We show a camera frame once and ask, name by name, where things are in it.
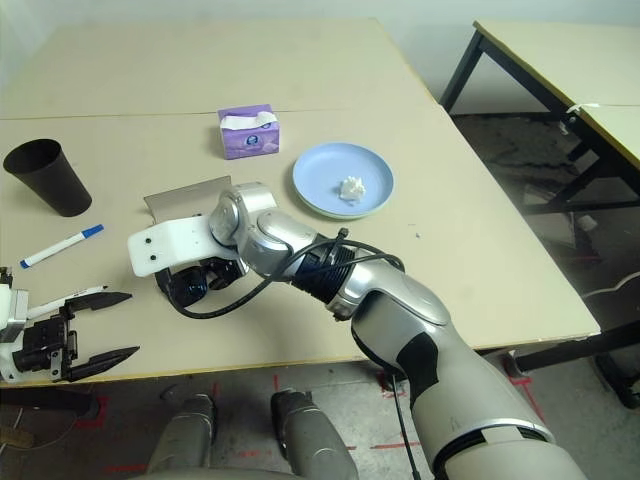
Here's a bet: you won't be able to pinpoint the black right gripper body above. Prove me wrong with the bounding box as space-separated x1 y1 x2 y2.
199 254 250 292

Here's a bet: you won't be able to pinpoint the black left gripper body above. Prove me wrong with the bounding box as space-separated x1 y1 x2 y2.
12 314 79 374

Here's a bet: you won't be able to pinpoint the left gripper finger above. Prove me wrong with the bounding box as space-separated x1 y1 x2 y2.
62 292 134 326
52 345 141 384

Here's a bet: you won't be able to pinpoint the black sunglasses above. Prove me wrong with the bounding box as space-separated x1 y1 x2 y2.
154 267 216 307

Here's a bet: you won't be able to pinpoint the white marker black tip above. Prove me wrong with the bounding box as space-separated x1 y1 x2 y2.
24 284 110 321

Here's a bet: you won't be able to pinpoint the grey glasses case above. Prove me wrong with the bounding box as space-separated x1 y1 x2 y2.
143 174 234 224

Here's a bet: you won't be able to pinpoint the blue plate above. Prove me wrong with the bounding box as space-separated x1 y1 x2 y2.
292 142 395 217

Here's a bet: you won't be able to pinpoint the white tissue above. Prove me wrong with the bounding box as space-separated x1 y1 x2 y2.
338 174 366 204

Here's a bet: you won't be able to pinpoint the white marker blue cap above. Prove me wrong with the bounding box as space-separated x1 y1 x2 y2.
19 224 105 270

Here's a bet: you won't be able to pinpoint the brown wooden block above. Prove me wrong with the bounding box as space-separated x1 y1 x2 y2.
0 429 34 449

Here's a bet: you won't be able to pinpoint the grey robot left leg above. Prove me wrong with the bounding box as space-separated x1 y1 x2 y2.
147 394 219 471

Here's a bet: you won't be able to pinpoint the grey robot leg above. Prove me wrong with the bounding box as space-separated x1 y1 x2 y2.
147 394 219 471
271 391 359 480

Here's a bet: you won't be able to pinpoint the black plastic cup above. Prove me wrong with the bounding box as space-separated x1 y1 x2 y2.
2 138 94 219

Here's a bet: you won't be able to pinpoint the green plate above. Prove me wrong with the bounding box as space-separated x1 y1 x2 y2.
299 199 390 221

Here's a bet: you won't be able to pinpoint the purple tissue box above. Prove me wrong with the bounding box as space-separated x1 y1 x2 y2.
217 103 281 161

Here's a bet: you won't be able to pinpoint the beige robot torso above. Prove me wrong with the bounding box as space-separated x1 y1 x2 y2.
129 464 286 480

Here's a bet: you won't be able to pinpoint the grey robot right leg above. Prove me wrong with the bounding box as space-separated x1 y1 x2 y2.
271 391 359 480

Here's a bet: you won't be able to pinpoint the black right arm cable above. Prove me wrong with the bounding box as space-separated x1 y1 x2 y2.
169 227 421 480

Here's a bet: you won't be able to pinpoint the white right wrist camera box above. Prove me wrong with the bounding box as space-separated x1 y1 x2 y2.
126 213 221 278

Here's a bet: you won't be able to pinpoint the white floor cable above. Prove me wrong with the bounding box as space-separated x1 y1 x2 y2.
582 272 640 301

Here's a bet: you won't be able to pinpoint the beige side table black frame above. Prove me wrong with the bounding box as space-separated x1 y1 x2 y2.
439 19 640 166
524 103 640 261

